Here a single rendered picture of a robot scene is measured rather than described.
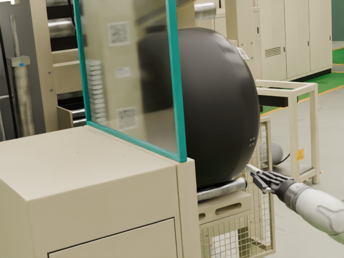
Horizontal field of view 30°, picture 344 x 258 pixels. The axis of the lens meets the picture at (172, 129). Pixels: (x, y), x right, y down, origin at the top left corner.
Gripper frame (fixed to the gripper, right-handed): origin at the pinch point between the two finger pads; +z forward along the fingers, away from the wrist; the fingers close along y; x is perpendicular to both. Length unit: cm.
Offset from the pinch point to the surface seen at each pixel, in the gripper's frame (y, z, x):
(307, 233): -137, 114, 120
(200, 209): 10.5, 16.2, 18.4
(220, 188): 0.0, 19.2, 13.9
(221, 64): 1.4, 18.3, -33.3
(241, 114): -1.3, 9.4, -17.4
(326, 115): -380, 351, 153
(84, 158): 69, -22, -28
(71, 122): 37, 69, -4
